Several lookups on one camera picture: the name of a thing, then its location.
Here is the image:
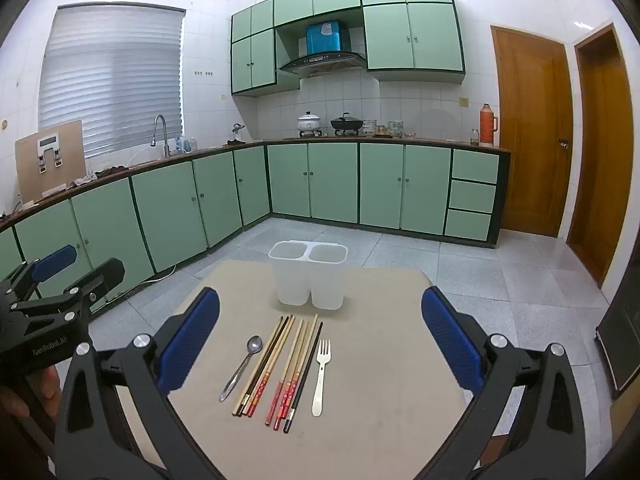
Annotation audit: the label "blue box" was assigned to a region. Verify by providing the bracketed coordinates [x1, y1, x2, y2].
[306, 21, 346, 55]

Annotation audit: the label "brown wooden door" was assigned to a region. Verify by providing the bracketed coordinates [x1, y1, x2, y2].
[566, 22, 636, 289]
[490, 25, 574, 238]

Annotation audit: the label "plain bamboo chopstick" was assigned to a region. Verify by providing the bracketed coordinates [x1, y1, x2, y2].
[231, 315, 286, 417]
[280, 313, 319, 421]

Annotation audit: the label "green upper wall cabinets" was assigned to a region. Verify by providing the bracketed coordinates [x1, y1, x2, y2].
[231, 0, 466, 97]

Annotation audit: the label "white plastic fork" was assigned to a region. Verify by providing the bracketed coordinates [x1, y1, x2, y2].
[312, 339, 332, 417]

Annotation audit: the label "gas stove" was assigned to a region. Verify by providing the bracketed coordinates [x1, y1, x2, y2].
[298, 129, 362, 139]

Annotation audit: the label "metal spoon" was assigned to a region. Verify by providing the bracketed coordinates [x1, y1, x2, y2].
[219, 335, 264, 404]

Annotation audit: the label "person's left hand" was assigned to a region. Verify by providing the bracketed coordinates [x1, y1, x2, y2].
[0, 366, 63, 420]

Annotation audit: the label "white window blind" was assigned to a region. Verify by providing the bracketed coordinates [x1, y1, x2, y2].
[39, 2, 187, 161]

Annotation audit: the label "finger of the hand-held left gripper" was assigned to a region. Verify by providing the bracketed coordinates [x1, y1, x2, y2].
[10, 257, 127, 322]
[0, 244, 79, 307]

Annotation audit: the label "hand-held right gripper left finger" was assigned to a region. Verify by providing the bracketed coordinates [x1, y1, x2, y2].
[52, 286, 222, 480]

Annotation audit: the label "black chopstick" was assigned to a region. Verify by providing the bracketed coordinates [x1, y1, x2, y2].
[283, 321, 325, 435]

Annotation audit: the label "black cabinet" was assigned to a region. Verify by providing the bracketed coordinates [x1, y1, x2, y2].
[595, 290, 640, 401]

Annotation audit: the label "green lower kitchen cabinets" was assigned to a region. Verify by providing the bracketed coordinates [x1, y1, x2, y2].
[0, 141, 512, 321]

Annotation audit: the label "black range hood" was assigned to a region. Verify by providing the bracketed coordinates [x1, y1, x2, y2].
[278, 51, 367, 78]

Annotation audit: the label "red handled bamboo chopstick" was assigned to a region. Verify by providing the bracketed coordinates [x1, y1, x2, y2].
[245, 314, 297, 419]
[265, 318, 306, 424]
[273, 319, 311, 431]

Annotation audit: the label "white two-compartment utensil holder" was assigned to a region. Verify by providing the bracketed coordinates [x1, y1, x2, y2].
[268, 240, 349, 310]

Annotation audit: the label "printed cardboard box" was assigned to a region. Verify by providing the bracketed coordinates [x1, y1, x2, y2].
[15, 121, 87, 205]

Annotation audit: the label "metal kitchen faucet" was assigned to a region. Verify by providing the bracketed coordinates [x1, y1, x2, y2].
[151, 114, 171, 158]

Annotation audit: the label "black wok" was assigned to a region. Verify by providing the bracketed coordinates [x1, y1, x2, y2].
[330, 113, 364, 132]

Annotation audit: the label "dark brown chopstick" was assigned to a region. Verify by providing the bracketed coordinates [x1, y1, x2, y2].
[237, 314, 292, 418]

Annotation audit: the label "white floor cable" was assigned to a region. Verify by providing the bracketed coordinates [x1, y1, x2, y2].
[107, 265, 176, 301]

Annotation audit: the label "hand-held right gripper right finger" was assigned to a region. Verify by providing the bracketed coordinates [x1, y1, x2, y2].
[420, 286, 587, 480]

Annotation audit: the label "orange thermos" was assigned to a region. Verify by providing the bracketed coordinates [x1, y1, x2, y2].
[479, 103, 499, 147]

